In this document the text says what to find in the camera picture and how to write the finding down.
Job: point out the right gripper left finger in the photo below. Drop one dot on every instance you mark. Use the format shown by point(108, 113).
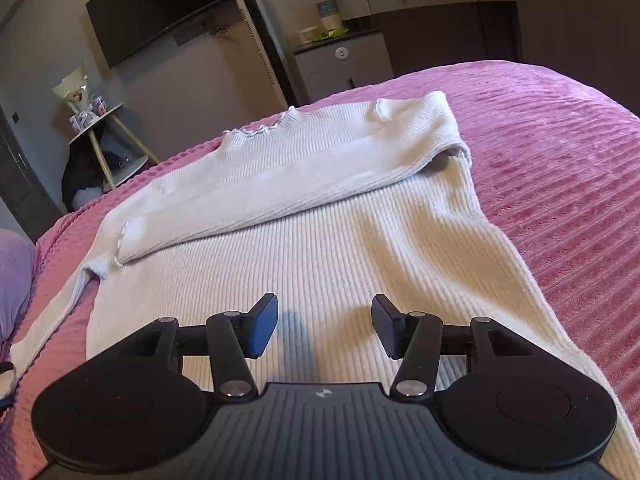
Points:
point(150, 396)

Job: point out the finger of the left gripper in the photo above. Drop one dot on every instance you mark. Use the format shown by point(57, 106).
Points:
point(7, 376)

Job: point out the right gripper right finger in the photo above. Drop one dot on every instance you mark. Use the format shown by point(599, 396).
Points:
point(497, 395)

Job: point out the white ribbed knit sweater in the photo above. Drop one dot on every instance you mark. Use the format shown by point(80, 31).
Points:
point(326, 210)

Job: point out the dark clothes pile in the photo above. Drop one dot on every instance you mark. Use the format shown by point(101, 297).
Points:
point(82, 170)

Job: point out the lavender pillow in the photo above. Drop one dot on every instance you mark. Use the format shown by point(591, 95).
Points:
point(16, 272)

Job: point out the pink ribbed bed blanket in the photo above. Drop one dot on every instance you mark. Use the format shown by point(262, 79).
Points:
point(555, 165)

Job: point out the wrapped flower bouquet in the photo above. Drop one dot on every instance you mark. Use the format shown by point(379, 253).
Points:
point(75, 91)

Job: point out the grey nightstand cabinet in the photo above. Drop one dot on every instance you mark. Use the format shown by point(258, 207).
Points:
point(340, 65)

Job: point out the grey dressing table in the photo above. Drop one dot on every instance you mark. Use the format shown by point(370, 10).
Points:
point(420, 34)

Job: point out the blue white box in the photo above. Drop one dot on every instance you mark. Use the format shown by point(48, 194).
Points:
point(329, 15)

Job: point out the white tower fan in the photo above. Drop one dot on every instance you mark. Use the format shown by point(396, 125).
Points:
point(255, 15)

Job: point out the black wall television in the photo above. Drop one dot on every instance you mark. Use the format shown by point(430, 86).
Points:
point(150, 10)

